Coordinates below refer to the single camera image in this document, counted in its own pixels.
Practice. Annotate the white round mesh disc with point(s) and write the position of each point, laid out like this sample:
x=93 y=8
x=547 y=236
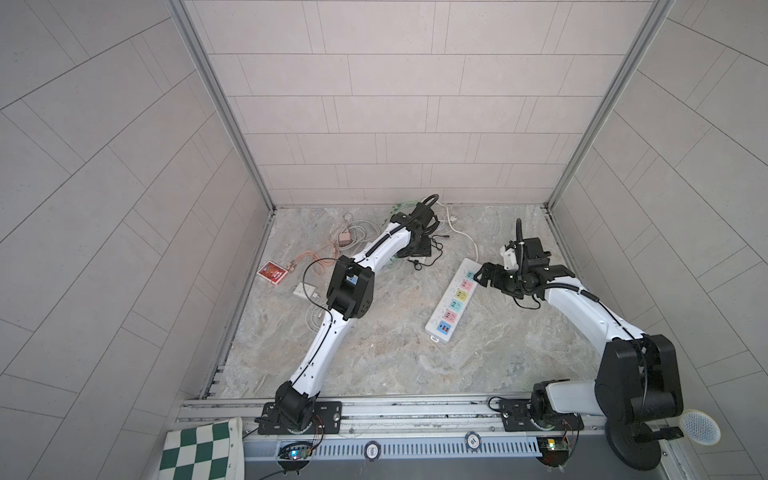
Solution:
x=699 y=427

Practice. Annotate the small blue socket power strip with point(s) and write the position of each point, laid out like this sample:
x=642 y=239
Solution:
x=304 y=290

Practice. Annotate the long colourful socket power strip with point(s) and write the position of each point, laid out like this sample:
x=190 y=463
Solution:
x=453 y=303

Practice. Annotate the pink charger with cable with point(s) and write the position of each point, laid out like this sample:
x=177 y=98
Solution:
x=342 y=238

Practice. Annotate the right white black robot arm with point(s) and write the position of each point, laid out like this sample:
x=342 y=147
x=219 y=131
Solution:
x=638 y=377

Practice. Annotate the green white checkerboard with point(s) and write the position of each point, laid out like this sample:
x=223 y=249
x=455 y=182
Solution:
x=212 y=451

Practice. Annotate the red card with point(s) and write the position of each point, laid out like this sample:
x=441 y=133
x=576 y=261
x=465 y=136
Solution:
x=272 y=272

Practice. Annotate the aluminium rail frame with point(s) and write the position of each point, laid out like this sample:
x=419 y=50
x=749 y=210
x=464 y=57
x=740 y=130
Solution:
x=399 y=427

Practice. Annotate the right circuit board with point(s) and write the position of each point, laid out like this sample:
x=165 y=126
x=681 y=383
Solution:
x=555 y=452

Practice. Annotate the left circuit board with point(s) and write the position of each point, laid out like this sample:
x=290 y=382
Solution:
x=295 y=456

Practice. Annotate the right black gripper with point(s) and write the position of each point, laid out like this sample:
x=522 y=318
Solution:
x=496 y=279

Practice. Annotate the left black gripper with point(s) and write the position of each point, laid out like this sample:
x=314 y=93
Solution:
x=423 y=247

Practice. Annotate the white charger with black cable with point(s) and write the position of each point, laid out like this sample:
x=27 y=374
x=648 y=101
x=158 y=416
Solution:
x=433 y=251

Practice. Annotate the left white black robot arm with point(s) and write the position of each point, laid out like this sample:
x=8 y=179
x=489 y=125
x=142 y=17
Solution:
x=349 y=297

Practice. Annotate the black round stand base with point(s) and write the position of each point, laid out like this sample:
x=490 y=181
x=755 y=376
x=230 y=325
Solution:
x=637 y=445

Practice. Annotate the circuit board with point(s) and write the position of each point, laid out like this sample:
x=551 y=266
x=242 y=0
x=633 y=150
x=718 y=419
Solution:
x=295 y=456
x=555 y=452

